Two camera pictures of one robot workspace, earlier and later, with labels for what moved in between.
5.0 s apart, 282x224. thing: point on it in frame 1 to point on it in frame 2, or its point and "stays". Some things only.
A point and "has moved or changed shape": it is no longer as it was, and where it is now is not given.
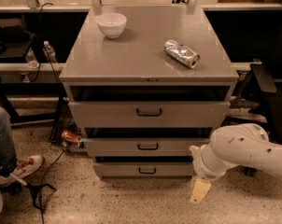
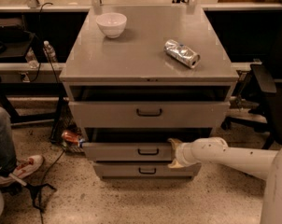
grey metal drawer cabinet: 148,85 stays
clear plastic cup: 32,60 stays
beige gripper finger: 194,149 to 175,143
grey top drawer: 150,114 stays
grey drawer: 141,147 has moved or changed shape
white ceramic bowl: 111,24 stays
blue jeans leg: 4,158 stays
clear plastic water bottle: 50,51 stays
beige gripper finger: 200,190 to 175,164
